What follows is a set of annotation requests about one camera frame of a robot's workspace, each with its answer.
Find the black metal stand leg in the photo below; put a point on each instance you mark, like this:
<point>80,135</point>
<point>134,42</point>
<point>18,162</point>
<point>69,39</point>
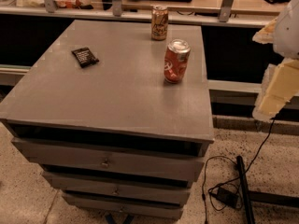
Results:
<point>250,196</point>

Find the black power adapter with cable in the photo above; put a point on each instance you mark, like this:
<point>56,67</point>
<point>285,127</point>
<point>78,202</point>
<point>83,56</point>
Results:
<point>227,193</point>

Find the orange soda can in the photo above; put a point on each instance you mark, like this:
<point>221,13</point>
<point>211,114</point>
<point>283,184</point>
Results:
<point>176,60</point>

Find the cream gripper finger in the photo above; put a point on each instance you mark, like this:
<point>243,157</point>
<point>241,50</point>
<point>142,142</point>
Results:
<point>280,83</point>
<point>266,34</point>

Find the black rxbar chocolate wrapper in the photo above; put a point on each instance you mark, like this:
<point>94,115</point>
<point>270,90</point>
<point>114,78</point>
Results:
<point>85,57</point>

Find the grey drawer cabinet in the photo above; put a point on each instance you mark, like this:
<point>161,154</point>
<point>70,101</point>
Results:
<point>115,135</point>

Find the gold brown drink can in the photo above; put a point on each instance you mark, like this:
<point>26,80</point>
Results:
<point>159,22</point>

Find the grey metal railing frame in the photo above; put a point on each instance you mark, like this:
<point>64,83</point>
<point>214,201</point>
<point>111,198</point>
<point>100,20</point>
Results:
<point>257,12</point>

